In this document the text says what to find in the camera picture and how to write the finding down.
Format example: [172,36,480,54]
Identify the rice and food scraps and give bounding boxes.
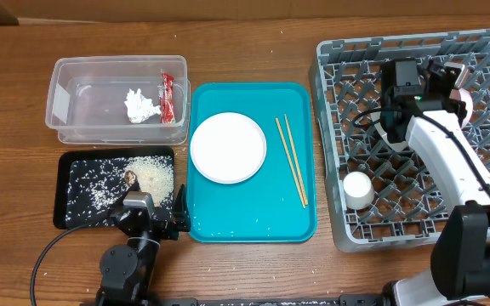
[64,156,174,227]

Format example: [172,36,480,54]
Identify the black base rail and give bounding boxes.
[158,294,394,306]

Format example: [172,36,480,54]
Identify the teal serving tray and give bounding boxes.
[186,82,316,243]

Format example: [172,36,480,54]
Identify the white napkin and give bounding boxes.
[124,88,162,124]

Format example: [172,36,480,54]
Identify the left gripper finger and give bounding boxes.
[111,181,140,210]
[173,184,191,232]

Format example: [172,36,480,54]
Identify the black plastic tray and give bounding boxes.
[53,146,175,230]

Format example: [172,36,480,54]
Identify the white plate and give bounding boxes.
[190,112,267,184]

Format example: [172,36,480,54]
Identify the wooden chopstick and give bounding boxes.
[284,114,308,208]
[275,118,306,209]

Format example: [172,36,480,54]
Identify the grey dishwasher rack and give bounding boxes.
[309,29,490,252]

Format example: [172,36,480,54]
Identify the left wooden chopstick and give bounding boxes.
[275,118,306,209]

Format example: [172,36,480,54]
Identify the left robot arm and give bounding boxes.
[94,182,191,305]

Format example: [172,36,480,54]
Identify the grey bowl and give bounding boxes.
[374,122,408,152]

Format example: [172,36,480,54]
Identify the red snack wrapper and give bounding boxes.
[159,73,175,124]

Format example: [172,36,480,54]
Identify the white cup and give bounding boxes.
[343,171,374,210]

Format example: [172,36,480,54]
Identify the right wooden chopstick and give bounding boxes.
[284,114,308,208]

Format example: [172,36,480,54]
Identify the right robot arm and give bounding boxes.
[374,59,490,305]

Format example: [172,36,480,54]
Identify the clear plastic bin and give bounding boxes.
[45,55,191,145]

